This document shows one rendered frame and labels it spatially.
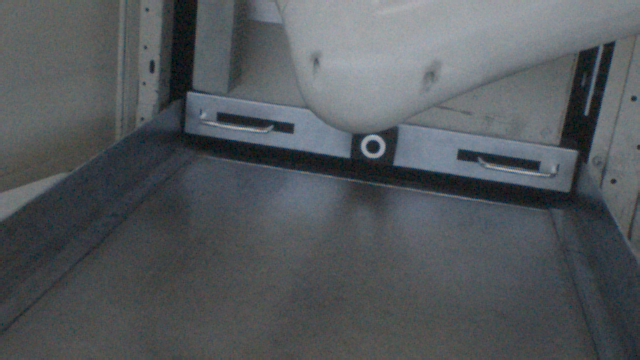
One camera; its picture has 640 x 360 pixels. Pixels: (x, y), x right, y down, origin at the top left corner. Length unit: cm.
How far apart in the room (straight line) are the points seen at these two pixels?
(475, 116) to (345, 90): 52
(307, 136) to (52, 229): 43
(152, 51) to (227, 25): 15
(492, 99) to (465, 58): 49
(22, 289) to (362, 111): 34
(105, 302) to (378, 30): 33
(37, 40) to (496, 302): 61
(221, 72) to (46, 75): 21
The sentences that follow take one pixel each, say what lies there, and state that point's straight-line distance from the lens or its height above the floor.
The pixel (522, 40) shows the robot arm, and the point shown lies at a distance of 63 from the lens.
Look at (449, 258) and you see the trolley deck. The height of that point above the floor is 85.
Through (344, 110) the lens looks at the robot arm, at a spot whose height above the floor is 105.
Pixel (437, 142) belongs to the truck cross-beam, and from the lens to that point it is 110.
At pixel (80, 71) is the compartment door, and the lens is 108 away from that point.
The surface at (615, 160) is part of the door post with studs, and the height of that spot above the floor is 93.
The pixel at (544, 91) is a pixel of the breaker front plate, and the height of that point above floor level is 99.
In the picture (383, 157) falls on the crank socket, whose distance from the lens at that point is 109.
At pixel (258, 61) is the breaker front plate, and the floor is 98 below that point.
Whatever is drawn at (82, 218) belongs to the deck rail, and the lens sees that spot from 88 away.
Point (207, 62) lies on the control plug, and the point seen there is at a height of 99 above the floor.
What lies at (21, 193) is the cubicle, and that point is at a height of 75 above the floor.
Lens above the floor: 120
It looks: 19 degrees down
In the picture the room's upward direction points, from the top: 7 degrees clockwise
